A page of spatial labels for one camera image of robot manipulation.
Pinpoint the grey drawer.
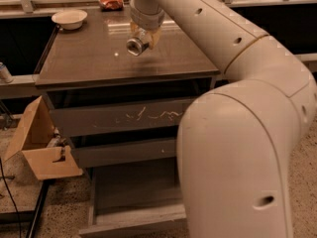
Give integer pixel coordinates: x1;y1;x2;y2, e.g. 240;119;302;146
71;138;176;168
79;158;186;238
51;97;193;137

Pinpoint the can on left ledge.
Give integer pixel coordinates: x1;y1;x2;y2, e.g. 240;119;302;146
0;62;13;83

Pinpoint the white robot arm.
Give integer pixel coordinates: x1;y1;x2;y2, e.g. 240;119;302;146
132;0;316;238

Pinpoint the white bowl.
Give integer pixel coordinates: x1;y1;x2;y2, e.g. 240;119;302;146
52;10;87;30

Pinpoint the blue silver redbull can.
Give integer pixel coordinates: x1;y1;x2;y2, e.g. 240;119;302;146
126;30;151;57

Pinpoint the grey drawer cabinet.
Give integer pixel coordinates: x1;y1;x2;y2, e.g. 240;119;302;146
33;4;222;171

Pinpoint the black cable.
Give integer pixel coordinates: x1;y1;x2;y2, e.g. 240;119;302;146
0;157;24;238

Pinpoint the grey top drawer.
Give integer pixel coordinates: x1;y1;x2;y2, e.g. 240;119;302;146
51;97;193;137

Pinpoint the red crumpled snack bag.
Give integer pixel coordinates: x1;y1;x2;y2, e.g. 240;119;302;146
98;0;124;11

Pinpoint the grey bottom drawer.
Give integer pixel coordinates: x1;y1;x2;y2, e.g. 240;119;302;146
79;158;186;238

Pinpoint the cardboard box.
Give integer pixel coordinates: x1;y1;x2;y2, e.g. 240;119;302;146
4;97;83;180

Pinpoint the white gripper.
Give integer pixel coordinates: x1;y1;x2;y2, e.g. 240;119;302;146
130;0;164;50

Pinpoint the grey middle drawer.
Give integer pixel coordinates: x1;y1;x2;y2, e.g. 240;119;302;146
71;138;176;168

